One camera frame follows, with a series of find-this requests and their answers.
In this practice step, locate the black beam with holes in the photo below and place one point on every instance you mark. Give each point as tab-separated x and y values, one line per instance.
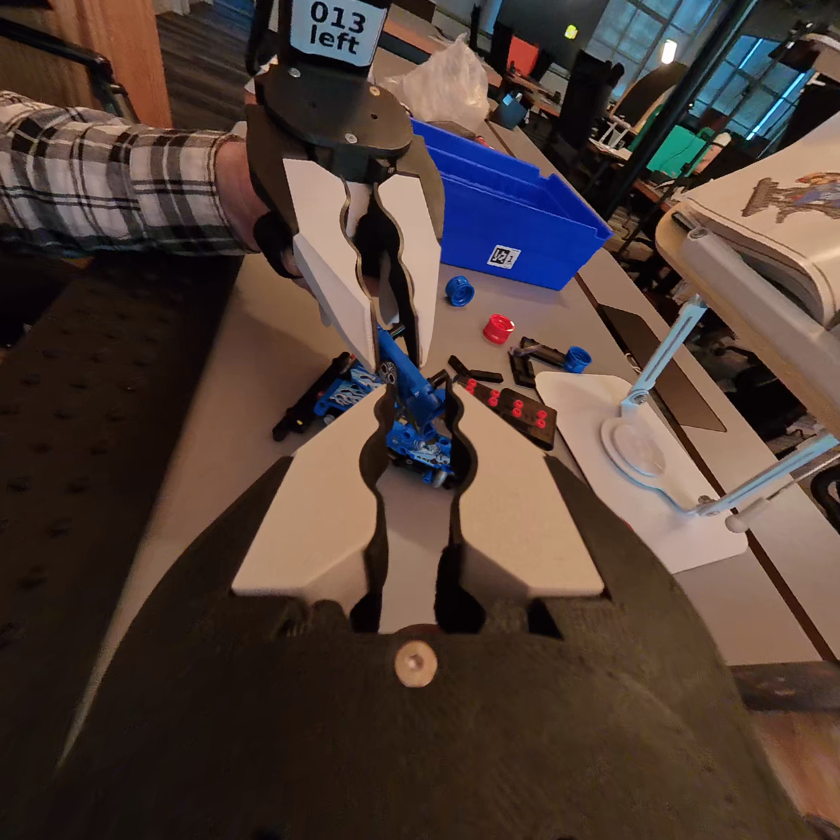
544	353

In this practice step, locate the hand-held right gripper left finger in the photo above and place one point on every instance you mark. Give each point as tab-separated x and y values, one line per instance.
308	525

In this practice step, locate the black block with red pins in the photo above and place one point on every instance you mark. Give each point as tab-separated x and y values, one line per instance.
518	413

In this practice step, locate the red wheel rim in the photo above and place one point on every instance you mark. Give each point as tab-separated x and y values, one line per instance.
497	329

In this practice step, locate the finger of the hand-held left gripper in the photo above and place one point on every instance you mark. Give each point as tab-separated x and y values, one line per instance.
420	229
321	223

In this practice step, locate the short black beam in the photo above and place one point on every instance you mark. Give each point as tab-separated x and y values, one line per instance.
484	376

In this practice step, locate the person's left forearm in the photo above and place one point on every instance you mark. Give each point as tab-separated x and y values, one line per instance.
98	177

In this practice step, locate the white book stand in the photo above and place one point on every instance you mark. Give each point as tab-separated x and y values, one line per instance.
577	420

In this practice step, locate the instruction booklet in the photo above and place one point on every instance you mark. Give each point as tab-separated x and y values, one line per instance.
774	216

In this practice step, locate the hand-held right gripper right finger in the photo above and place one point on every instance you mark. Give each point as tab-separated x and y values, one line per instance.
525	525

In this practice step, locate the black frame piece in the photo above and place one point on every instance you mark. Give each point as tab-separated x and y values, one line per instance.
525	371

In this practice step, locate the black support pole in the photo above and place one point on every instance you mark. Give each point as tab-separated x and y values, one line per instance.
676	98

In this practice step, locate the clear plastic bag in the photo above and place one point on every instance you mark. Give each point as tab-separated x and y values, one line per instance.
446	79

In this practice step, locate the blue wheel rim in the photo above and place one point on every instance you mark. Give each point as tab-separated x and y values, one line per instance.
578	359
459	291

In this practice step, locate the blue storage bin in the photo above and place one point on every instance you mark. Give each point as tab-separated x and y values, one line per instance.
512	216

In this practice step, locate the dark toy set box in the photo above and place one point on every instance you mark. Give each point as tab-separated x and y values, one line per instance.
787	741

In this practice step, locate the grey desk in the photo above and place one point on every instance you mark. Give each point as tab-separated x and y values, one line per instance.
249	367

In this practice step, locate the person's left hand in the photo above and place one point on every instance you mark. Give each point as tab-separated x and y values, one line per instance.
239	190

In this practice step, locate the black chair armrest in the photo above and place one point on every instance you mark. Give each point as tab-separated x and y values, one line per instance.
59	46

